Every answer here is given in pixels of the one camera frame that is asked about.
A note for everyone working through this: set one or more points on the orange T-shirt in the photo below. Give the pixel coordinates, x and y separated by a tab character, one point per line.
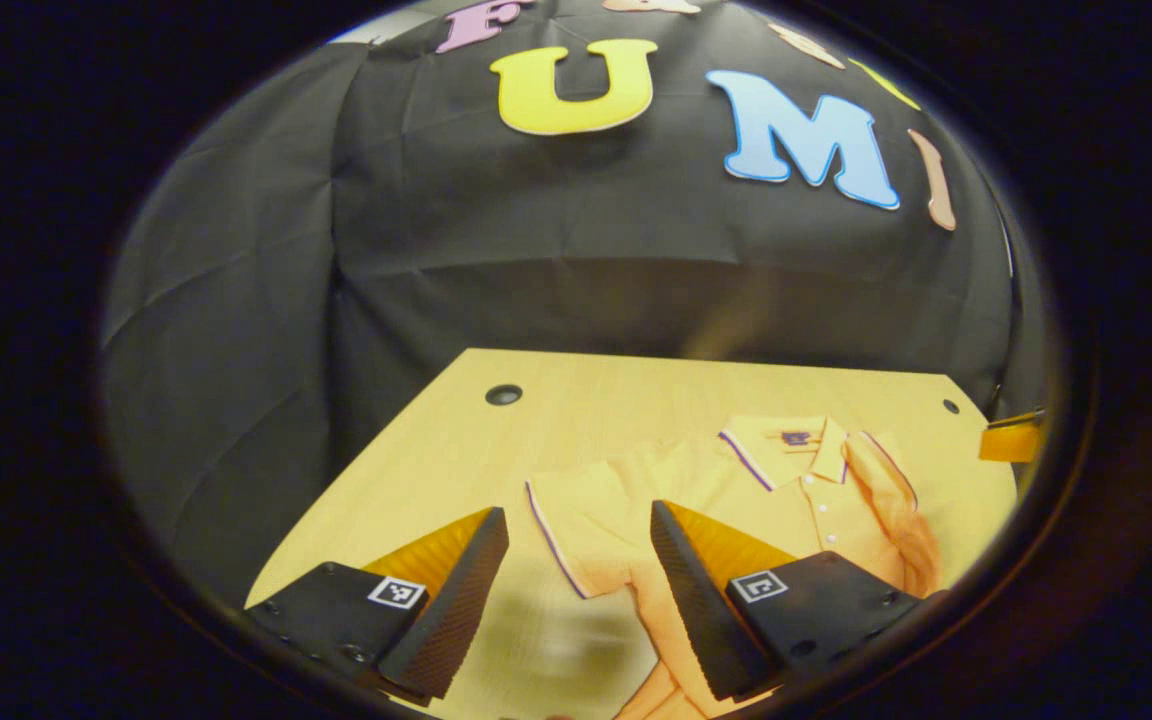
816	510

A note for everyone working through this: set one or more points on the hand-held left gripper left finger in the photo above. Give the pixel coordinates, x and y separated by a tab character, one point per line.
451	610

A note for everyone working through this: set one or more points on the black backdrop cloth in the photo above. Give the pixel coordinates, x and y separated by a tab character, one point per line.
536	250

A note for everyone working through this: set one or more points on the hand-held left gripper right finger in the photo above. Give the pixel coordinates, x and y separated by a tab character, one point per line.
696	610

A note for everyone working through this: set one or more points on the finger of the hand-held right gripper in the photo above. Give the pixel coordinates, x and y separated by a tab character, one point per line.
1011	442

